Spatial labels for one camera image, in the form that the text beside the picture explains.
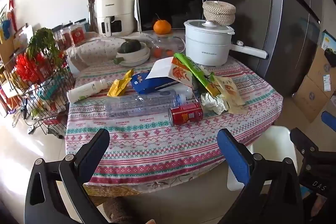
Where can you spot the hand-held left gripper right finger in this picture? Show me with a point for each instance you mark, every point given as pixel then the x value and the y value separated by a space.
pixel 233 158

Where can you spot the clear yellowish snack packet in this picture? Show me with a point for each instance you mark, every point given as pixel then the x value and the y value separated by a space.
pixel 231 92

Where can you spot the woven lidded basket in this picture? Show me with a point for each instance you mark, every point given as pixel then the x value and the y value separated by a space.
pixel 219 14

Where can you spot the dark green pumpkin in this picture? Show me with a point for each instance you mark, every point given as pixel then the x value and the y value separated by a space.
pixel 130 46

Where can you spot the glass teapot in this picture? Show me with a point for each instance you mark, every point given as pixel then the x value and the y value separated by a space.
pixel 172 41

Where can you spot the glass vase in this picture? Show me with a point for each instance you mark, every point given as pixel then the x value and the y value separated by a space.
pixel 93 19

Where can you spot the small orange tangerine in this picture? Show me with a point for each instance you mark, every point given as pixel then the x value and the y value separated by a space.
pixel 158 53
pixel 169 52

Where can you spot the yellow patterned undercloth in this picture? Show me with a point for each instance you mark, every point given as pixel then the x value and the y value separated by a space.
pixel 113 191

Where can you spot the orange and white snack box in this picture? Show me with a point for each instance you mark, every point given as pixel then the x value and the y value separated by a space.
pixel 162 69

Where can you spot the large orange tangerine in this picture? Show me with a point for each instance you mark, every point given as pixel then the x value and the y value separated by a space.
pixel 162 26

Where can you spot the white air fryer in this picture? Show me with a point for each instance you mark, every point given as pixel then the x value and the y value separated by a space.
pixel 115 8

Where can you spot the floral fabric cushion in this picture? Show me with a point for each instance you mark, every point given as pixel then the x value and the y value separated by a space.
pixel 94 50

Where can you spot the patterned striped tablecloth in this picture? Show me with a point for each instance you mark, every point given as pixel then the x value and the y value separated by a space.
pixel 147 145

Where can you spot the black microwave oven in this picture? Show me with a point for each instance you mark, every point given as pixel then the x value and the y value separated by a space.
pixel 168 6

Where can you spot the clear plastic water bottle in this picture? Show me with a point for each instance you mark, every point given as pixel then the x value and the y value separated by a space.
pixel 141 104

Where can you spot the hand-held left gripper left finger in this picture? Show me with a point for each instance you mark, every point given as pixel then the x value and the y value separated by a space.
pixel 93 158

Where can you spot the grey refrigerator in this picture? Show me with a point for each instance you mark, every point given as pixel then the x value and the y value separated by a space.
pixel 283 29

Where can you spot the white plastic milk bottle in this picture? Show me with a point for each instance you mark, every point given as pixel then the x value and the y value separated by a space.
pixel 86 91

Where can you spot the blue printed box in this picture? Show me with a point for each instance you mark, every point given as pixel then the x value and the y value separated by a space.
pixel 328 43

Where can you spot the white electric cooking pot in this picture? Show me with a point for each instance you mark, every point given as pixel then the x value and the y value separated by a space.
pixel 204 45

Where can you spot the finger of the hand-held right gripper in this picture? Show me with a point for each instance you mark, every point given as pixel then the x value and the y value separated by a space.
pixel 302 141
pixel 329 120

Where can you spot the red drink can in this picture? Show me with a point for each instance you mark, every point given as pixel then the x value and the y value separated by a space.
pixel 186 113

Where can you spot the green leafy plant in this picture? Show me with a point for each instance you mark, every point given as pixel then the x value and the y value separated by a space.
pixel 43 41

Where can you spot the green snack wrapper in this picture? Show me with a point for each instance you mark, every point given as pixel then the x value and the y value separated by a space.
pixel 194 66

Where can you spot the brown cardboard box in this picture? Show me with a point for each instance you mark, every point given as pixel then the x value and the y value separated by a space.
pixel 320 69
pixel 309 100

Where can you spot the red snack packets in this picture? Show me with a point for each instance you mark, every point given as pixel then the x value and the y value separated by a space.
pixel 29 66

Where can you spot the yellow wrapper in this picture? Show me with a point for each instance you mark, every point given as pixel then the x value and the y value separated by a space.
pixel 118 86

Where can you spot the small green fruit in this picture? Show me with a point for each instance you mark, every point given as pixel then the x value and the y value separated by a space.
pixel 118 60

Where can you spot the blue carton box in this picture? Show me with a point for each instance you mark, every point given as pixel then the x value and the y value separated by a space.
pixel 147 83

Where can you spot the white tissue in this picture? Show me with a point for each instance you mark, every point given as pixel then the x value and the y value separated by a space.
pixel 212 103

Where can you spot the red-filled clear jar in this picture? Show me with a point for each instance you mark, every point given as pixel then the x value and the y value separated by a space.
pixel 77 35
pixel 65 37

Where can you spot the white ceramic bowl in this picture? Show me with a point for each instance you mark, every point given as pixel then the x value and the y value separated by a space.
pixel 136 54

